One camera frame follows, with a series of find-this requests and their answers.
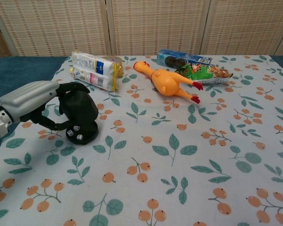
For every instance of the black dice cup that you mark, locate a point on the black dice cup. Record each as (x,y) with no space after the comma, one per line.
(82,108)

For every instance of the floral tablecloth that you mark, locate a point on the floral tablecloth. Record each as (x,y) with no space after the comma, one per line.
(155,131)

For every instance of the white yellow box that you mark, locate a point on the white yellow box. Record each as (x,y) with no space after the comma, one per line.
(92,70)

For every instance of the clear tape roll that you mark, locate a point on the clear tape roll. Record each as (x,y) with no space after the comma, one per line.
(115,58)

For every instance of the white die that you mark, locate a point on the white die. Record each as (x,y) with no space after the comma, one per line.
(79,137)
(70,133)
(76,128)

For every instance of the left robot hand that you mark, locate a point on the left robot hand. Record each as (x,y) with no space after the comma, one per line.
(28,99)

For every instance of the black round plate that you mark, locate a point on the black round plate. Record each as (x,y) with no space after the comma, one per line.
(89,134)

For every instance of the blue cookie package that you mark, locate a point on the blue cookie package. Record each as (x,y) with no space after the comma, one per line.
(169,57)

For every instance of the yellow rubber chicken toy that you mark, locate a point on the yellow rubber chicken toy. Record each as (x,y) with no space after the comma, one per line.
(166,81)

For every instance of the green snack bag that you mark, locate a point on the green snack bag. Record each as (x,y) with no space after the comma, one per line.
(202,73)

